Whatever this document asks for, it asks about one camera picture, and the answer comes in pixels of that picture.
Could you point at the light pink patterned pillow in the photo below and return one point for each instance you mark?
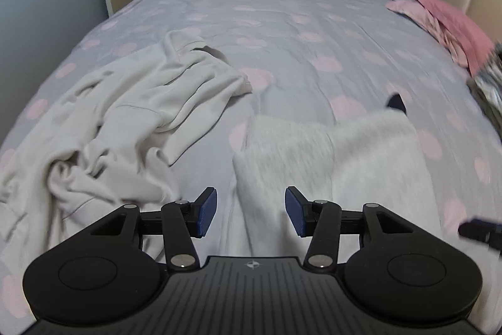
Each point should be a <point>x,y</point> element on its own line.
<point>411,15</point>

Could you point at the grey printed sweatshirt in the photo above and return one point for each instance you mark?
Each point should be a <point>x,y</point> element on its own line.
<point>372,162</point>

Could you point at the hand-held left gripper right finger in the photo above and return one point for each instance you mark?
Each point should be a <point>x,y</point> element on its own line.
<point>296,211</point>

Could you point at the stack of folded clothes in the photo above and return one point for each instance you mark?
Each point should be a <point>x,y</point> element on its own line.
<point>490,91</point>

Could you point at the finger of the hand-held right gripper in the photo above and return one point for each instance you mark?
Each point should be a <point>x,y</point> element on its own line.
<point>478,231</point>

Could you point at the bed with pink dotted sheet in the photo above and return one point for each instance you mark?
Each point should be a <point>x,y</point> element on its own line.
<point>294,17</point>

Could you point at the cream hoodie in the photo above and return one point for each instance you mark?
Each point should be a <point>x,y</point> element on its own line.
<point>137,103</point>

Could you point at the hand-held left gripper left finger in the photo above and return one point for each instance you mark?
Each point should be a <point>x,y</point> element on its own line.
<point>208,211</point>

